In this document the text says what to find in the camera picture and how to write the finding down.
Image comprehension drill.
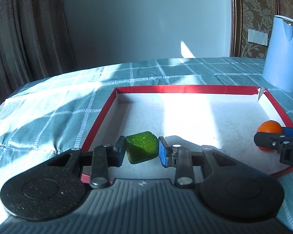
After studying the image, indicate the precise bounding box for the red shallow cardboard tray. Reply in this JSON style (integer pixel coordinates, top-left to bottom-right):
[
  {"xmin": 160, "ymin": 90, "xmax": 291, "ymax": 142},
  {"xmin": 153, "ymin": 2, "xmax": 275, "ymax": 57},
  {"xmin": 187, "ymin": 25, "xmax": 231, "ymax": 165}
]
[{"xmin": 81, "ymin": 85, "xmax": 293, "ymax": 178}]

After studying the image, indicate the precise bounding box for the patterned grey curtain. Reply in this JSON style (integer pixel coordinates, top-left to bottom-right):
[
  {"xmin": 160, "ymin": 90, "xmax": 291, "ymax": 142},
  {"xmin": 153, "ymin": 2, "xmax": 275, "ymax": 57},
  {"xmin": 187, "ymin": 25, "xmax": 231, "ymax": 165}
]
[{"xmin": 0, "ymin": 0, "xmax": 76, "ymax": 105}]

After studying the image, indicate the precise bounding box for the teal checked tablecloth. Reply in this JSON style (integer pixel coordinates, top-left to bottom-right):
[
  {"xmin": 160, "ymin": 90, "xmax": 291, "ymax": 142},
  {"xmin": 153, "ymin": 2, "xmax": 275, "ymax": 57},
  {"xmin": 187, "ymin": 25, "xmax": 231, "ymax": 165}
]
[{"xmin": 0, "ymin": 57, "xmax": 293, "ymax": 225}]

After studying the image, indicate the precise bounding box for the white wall switch panel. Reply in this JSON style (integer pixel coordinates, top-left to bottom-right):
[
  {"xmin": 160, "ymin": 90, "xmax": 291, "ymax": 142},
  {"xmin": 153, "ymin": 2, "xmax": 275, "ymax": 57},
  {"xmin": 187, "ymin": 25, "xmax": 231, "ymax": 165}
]
[{"xmin": 247, "ymin": 28, "xmax": 268, "ymax": 46}]

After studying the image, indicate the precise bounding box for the dark wooden door frame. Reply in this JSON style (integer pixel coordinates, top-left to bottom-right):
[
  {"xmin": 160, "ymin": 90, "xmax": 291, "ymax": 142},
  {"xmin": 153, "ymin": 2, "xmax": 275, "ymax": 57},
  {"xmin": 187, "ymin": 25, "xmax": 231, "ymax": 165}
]
[{"xmin": 230, "ymin": 0, "xmax": 243, "ymax": 57}]

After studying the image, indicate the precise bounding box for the orange mandarin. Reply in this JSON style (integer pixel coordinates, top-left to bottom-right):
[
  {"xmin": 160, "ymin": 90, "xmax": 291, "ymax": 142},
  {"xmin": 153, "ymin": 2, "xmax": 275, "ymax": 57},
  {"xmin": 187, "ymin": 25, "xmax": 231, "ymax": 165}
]
[{"xmin": 257, "ymin": 120, "xmax": 283, "ymax": 151}]

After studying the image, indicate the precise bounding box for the light blue electric kettle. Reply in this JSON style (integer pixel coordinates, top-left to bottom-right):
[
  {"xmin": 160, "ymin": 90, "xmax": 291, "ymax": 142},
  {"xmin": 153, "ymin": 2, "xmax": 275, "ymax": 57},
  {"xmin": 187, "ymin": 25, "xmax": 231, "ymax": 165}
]
[{"xmin": 262, "ymin": 15, "xmax": 293, "ymax": 93}]

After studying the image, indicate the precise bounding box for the green cucumber chunk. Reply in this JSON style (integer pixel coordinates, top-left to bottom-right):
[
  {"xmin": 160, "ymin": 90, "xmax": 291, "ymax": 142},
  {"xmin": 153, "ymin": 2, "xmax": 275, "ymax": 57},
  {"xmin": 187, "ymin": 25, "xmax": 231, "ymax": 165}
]
[{"xmin": 125, "ymin": 131, "xmax": 159, "ymax": 164}]

